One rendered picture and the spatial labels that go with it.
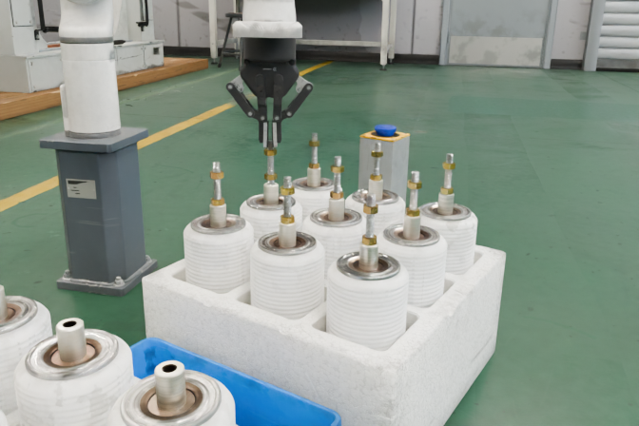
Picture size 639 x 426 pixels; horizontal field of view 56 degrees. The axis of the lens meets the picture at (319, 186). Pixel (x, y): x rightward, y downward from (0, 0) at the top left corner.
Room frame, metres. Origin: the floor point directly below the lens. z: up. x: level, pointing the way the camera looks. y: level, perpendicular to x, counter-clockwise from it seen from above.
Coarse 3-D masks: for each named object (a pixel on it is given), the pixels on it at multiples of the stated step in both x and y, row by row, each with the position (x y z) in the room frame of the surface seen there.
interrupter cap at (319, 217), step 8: (320, 208) 0.84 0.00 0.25; (328, 208) 0.84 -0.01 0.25; (344, 208) 0.84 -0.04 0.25; (312, 216) 0.80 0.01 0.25; (320, 216) 0.81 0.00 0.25; (328, 216) 0.82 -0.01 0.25; (344, 216) 0.82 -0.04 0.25; (352, 216) 0.81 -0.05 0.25; (360, 216) 0.81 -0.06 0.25; (320, 224) 0.78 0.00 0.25; (328, 224) 0.77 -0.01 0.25; (336, 224) 0.77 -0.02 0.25; (344, 224) 0.77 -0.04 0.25; (352, 224) 0.78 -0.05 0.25
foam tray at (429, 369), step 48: (144, 288) 0.75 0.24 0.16; (192, 288) 0.72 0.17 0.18; (240, 288) 0.72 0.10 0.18; (480, 288) 0.77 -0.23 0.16; (192, 336) 0.70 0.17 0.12; (240, 336) 0.65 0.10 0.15; (288, 336) 0.61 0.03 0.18; (432, 336) 0.62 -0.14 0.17; (480, 336) 0.79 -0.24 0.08; (288, 384) 0.61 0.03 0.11; (336, 384) 0.58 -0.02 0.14; (384, 384) 0.54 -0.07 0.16; (432, 384) 0.63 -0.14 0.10
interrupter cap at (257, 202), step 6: (252, 198) 0.89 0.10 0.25; (258, 198) 0.89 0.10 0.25; (282, 198) 0.89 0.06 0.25; (252, 204) 0.85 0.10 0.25; (258, 204) 0.85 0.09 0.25; (264, 204) 0.86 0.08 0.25; (276, 204) 0.86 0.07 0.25; (282, 204) 0.85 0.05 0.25; (294, 204) 0.86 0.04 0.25; (264, 210) 0.84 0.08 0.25; (270, 210) 0.84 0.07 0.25; (276, 210) 0.84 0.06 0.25
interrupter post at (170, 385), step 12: (156, 372) 0.39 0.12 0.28; (168, 372) 0.40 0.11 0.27; (180, 372) 0.39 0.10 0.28; (156, 384) 0.38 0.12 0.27; (168, 384) 0.38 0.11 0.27; (180, 384) 0.38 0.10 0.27; (156, 396) 0.39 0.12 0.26; (168, 396) 0.38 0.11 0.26; (180, 396) 0.38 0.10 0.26; (168, 408) 0.38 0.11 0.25; (180, 408) 0.38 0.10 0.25
